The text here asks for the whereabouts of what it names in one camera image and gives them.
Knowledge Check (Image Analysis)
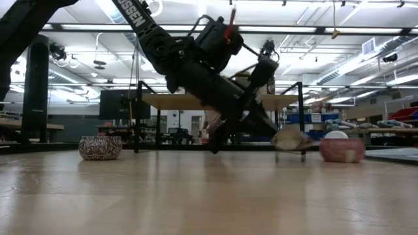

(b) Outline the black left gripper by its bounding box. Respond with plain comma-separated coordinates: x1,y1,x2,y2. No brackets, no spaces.
166,61,278,155

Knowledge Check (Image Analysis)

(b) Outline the orange spice pouch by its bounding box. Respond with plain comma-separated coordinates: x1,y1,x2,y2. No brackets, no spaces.
270,129,316,151

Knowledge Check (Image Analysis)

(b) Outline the purple patterned candle tin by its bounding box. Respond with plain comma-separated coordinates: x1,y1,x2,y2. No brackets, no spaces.
78,136,123,161

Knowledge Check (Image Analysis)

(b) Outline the blue storage bin rack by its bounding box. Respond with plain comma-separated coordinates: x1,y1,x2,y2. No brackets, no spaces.
280,112,341,144

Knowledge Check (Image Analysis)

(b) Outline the white round object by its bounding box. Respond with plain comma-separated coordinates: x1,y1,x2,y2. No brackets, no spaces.
325,130,349,140

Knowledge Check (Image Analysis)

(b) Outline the black overhead crossbar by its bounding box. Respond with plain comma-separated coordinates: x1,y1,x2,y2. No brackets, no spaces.
0,22,418,36

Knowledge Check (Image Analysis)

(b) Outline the black monitor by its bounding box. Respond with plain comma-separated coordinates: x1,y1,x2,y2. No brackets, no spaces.
99,89,152,120

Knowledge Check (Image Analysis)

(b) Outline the cluttered wooden workbench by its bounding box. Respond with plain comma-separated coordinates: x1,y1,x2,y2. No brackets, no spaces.
339,127,418,146

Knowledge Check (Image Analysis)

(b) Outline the white air vent grille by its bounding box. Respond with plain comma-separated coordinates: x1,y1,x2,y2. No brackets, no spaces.
361,37,376,56

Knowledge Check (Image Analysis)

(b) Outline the Yellowstone poster book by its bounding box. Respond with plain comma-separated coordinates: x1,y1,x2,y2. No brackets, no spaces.
364,147,418,166

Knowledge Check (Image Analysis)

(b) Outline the red storage bin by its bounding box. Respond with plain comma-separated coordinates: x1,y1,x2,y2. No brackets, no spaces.
387,106,418,121

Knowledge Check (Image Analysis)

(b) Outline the black spotlight on column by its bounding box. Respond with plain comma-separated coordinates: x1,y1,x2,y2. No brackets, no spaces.
48,43,68,61

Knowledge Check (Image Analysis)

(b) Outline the wooden workbench with dark base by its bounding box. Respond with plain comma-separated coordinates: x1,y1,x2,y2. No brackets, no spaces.
0,117,65,144

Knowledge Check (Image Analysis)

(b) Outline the tall black column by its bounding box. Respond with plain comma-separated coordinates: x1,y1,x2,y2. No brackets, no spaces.
20,34,50,144

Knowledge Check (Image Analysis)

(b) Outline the black ceiling camera with cable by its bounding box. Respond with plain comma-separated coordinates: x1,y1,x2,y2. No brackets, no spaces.
259,39,280,65

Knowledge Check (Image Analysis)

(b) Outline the wooden shelf with black frame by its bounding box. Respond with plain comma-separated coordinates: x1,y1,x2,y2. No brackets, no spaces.
133,80,303,153

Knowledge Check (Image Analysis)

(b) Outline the white ring light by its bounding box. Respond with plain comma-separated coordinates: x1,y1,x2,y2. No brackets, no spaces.
152,0,163,18

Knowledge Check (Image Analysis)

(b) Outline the black aluminium table frame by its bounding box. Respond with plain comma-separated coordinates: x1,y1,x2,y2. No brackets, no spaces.
0,142,418,156

